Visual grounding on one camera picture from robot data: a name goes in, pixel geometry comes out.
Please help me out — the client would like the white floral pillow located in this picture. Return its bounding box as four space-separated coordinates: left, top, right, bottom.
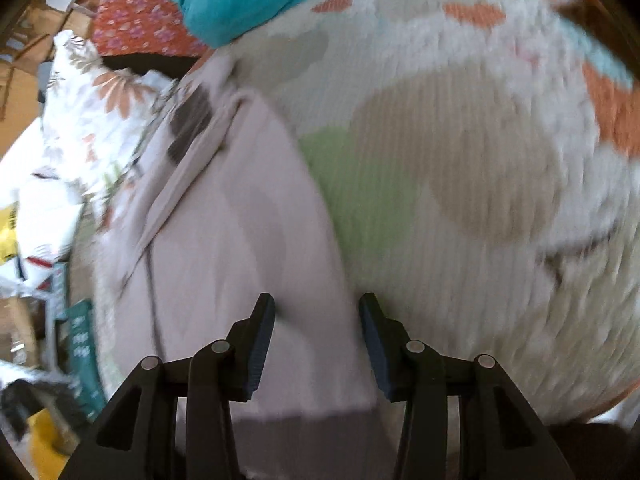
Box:
41 29 176 202

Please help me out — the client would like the red floral pillow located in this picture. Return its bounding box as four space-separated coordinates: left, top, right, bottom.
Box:
91 0 207 58

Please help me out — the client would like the heart patterned quilt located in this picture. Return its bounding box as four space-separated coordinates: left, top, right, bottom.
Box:
64 0 640 426

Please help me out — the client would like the teal cardboard box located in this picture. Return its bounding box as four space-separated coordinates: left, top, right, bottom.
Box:
66 299 107 422

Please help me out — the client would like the pale lilac garment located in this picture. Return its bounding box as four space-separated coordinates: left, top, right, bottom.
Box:
99 56 393 479

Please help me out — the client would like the yellow plastic bag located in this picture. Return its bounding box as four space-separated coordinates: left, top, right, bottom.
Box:
27 408 78 480

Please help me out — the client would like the white plastic bag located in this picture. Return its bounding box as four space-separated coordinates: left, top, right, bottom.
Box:
1 174 84 298

